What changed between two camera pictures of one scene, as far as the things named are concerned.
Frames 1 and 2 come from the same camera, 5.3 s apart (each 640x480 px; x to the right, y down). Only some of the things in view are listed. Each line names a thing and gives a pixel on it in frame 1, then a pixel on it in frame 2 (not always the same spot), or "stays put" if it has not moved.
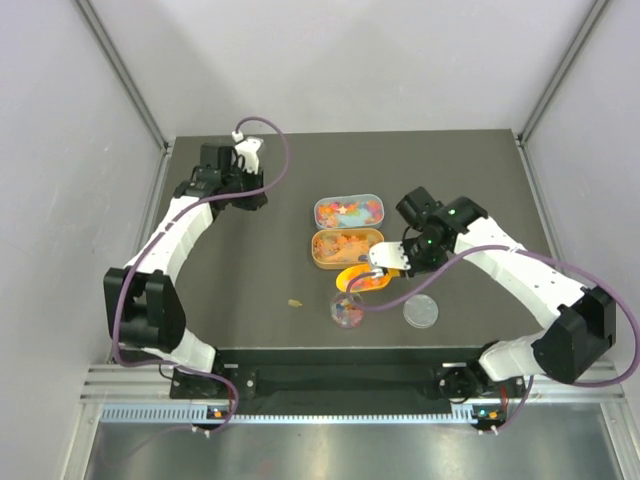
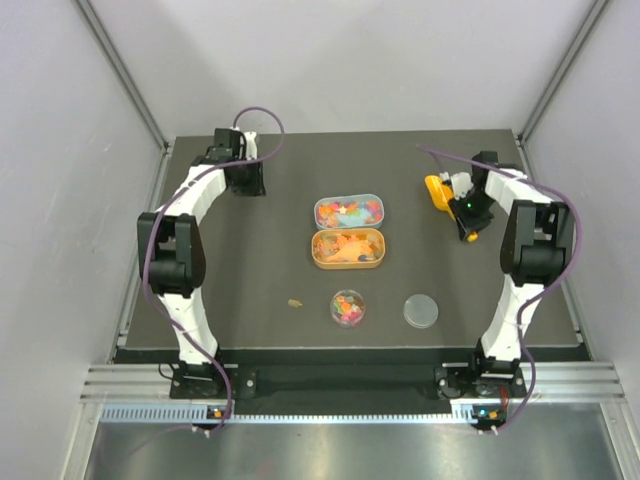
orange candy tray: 338,248 stays put
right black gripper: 415,268 → 467,225
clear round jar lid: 420,311 stays put
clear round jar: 346,309 stays put
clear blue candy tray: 349,211 stays put
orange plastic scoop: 364,283 → 439,194
